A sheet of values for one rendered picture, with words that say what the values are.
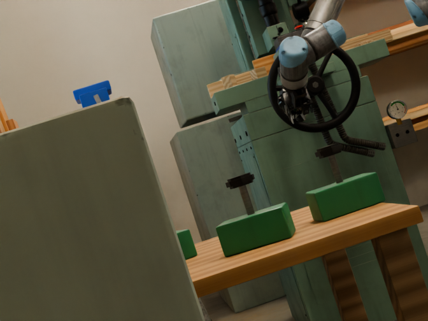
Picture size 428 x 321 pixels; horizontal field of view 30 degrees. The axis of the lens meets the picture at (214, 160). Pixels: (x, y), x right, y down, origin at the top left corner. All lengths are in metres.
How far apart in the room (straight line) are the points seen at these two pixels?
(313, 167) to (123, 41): 2.75
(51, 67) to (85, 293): 4.89
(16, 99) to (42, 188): 4.87
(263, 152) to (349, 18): 2.88
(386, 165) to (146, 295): 2.41
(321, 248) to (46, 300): 0.82
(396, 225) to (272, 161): 1.53
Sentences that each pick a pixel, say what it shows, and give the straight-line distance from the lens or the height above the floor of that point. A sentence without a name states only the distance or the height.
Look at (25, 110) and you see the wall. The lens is 5.17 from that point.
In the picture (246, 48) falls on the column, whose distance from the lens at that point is 3.02.
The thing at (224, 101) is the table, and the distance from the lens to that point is 2.64.
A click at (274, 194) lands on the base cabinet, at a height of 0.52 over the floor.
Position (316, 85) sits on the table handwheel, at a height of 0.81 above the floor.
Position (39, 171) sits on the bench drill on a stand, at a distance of 0.32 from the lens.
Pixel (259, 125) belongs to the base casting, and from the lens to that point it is 2.64.
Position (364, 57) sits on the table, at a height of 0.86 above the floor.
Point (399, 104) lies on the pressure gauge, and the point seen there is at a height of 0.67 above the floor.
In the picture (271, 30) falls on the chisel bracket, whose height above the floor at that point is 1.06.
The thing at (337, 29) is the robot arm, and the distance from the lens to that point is 2.18.
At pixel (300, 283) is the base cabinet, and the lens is 2.67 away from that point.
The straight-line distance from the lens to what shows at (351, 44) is 2.88.
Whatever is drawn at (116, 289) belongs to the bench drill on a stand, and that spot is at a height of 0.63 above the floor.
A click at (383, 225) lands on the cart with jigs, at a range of 1.13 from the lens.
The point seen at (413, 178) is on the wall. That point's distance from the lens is 5.43.
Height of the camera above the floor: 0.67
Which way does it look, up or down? level
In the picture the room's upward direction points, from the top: 18 degrees counter-clockwise
